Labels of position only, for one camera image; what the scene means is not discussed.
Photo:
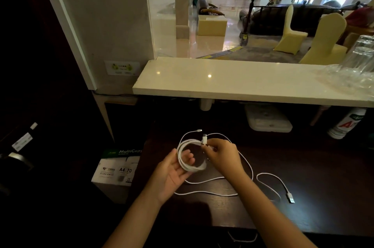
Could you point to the person's left hand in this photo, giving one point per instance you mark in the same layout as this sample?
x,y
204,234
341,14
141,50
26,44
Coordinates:
x,y
168,174

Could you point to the person's right hand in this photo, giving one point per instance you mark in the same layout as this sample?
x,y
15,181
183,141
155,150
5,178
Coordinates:
x,y
225,158

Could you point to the person's right thumb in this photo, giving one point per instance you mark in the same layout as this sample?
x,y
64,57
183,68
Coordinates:
x,y
208,157

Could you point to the person's left thumb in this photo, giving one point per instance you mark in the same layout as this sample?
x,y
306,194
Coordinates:
x,y
173,155

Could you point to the person's right forearm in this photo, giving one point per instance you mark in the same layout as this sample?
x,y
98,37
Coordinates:
x,y
268,212

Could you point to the person's left forearm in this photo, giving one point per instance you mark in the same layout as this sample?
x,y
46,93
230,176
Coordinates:
x,y
134,221

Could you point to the white copy paper box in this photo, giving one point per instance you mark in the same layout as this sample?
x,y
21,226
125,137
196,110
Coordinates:
x,y
115,169

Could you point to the white plastic container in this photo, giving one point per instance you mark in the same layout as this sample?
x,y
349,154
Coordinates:
x,y
267,119

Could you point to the white stone counter ledge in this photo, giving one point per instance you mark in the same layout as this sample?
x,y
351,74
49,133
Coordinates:
x,y
233,81

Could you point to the wooden counter leg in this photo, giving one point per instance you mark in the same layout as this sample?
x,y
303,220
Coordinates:
x,y
318,115

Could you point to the beige square ottoman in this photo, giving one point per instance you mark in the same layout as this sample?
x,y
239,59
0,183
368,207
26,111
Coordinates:
x,y
211,26

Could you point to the white bottle with red label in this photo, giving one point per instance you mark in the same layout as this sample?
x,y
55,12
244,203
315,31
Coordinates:
x,y
344,125

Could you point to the yellow covered chair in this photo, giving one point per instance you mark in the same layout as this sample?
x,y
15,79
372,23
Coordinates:
x,y
351,40
289,37
327,40

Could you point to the dark sofa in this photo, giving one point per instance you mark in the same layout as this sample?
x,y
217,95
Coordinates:
x,y
268,20

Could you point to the white label on dark device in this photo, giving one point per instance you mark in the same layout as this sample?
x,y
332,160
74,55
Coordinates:
x,y
22,142

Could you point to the clear plastic wrap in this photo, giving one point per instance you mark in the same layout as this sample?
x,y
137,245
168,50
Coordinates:
x,y
347,81

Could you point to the clear glass cup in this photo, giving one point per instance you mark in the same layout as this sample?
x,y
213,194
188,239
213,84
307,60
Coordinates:
x,y
365,42
358,59

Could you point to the red cushion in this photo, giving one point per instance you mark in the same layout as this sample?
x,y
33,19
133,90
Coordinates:
x,y
361,17

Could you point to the white wall sticker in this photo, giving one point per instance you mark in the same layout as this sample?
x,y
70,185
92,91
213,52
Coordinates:
x,y
122,68

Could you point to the black post stand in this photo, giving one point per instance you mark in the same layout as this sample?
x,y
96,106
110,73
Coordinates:
x,y
247,23

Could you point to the white door frame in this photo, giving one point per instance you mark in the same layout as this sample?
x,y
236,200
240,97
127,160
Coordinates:
x,y
70,31

